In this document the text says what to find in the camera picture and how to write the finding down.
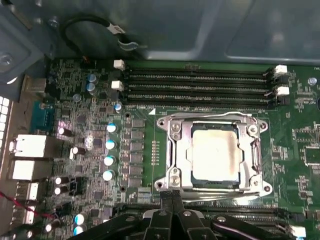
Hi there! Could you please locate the metal socket cover frame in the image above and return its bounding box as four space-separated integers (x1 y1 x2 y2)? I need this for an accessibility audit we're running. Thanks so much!
169 117 262 195

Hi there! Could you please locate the blue-topped silver capacitor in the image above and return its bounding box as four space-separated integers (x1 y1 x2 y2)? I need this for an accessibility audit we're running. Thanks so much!
104 139 117 151
106 122 119 134
103 155 116 167
102 169 116 182

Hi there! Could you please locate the black PC case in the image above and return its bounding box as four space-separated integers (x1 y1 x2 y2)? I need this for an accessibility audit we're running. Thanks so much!
0 0 320 240

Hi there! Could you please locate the silver rear port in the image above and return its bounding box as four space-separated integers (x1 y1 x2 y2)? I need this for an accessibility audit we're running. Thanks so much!
11 159 36 181
9 134 48 158
14 182 40 201

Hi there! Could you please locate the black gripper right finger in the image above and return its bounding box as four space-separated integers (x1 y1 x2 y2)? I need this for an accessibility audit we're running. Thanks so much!
172 191 296 240

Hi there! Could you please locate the green motherboard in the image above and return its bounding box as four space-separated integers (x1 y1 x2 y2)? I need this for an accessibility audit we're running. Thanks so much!
14 57 320 240

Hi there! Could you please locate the silver-topped CPU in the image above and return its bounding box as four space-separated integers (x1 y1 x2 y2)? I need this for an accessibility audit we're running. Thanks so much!
190 122 241 186

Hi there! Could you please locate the CPU socket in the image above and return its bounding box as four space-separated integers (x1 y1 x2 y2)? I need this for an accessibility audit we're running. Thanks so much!
154 112 273 201

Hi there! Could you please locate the metal socket locking lever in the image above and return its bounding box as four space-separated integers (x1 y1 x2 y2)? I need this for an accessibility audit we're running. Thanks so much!
159 111 258 121
174 191 262 202

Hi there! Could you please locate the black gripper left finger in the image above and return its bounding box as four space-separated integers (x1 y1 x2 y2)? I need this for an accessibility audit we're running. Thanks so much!
74 191 174 240

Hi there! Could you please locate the teal rear port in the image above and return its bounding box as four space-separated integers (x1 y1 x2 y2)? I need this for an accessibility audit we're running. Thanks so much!
31 101 55 133

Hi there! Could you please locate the black wire with label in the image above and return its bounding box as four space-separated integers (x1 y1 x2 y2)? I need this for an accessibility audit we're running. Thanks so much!
59 14 148 53

